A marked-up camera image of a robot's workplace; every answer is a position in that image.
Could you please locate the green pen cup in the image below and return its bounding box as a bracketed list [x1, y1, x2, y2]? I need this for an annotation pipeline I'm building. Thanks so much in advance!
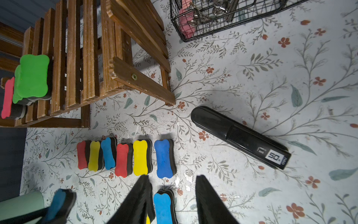
[1, 191, 45, 222]

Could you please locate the red eraser top shelf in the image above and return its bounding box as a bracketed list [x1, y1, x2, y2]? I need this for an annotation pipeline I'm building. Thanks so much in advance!
[76, 140, 91, 170]

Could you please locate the yellow eraser top shelf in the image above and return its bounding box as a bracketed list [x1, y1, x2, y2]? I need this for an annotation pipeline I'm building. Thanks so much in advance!
[88, 141, 104, 172]

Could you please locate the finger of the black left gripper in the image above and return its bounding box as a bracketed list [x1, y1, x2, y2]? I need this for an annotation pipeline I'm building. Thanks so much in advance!
[1, 208, 50, 224]

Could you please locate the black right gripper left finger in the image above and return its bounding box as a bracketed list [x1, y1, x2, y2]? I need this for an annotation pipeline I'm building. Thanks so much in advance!
[107, 175, 156, 224]

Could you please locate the wooden two-tier shelf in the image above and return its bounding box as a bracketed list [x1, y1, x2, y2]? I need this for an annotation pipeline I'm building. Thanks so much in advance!
[1, 1, 176, 128]

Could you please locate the black stapler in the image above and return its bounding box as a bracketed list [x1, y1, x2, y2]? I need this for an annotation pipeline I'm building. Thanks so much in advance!
[191, 106, 291, 170]

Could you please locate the blue eraser shelf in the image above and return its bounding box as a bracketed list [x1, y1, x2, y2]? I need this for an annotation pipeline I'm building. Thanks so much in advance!
[101, 137, 117, 170]
[40, 189, 76, 224]

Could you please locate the silver binder clip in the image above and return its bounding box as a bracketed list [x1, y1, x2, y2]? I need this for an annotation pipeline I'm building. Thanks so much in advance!
[190, 1, 238, 27]

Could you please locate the red eraser lower shelf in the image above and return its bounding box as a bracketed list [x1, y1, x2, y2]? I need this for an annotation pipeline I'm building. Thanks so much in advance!
[1, 77, 27, 119]

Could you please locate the red eraser shelf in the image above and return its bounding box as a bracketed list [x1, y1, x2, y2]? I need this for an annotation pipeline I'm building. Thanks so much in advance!
[1, 77, 27, 119]
[76, 140, 91, 170]

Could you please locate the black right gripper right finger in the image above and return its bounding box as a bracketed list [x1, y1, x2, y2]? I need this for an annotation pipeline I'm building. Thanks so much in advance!
[195, 175, 239, 224]

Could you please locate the black wire desk organizer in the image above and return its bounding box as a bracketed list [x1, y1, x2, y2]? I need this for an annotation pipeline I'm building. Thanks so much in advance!
[169, 1, 304, 43]

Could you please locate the blue eraser top shelf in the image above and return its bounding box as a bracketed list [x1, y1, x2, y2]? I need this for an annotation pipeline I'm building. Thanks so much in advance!
[101, 137, 117, 170]

